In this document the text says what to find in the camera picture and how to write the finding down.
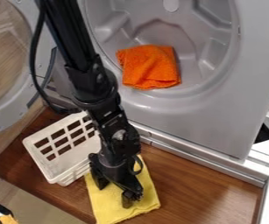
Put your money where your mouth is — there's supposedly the orange cloth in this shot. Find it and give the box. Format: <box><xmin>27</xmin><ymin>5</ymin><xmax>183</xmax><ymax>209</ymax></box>
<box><xmin>115</xmin><ymin>44</ymin><xmax>182</xmax><ymax>91</ymax></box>

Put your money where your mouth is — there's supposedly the black cable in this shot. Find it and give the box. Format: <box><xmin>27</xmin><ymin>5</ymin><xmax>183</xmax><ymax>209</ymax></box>
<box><xmin>27</xmin><ymin>8</ymin><xmax>83</xmax><ymax>116</ymax></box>

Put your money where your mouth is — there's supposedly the washing machine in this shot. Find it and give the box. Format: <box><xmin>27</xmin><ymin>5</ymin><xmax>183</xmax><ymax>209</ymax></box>
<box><xmin>0</xmin><ymin>0</ymin><xmax>269</xmax><ymax>165</ymax></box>

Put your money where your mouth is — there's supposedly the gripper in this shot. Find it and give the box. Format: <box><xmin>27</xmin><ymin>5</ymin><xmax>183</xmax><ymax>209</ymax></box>
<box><xmin>87</xmin><ymin>144</ymin><xmax>146</xmax><ymax>210</ymax></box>

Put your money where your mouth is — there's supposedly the yellow cloth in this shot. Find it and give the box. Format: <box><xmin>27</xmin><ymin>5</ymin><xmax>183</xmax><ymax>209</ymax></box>
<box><xmin>83</xmin><ymin>154</ymin><xmax>163</xmax><ymax>224</ymax></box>

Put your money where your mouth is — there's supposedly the white basket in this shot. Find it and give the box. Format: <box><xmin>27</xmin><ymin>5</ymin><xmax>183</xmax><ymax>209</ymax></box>
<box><xmin>21</xmin><ymin>110</ymin><xmax>104</xmax><ymax>187</ymax></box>

